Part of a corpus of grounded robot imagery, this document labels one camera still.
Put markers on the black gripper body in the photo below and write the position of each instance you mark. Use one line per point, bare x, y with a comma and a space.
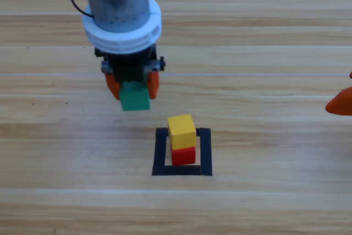
127, 67

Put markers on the green wooden block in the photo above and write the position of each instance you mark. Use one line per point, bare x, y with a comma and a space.
134, 100

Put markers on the yellow wooden block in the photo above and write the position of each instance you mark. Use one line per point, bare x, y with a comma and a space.
181, 133

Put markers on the red wooden block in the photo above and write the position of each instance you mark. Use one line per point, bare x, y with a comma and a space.
183, 156

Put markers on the black tape square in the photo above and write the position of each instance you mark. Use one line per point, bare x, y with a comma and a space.
206, 152

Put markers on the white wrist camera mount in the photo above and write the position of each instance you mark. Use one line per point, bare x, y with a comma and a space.
121, 41

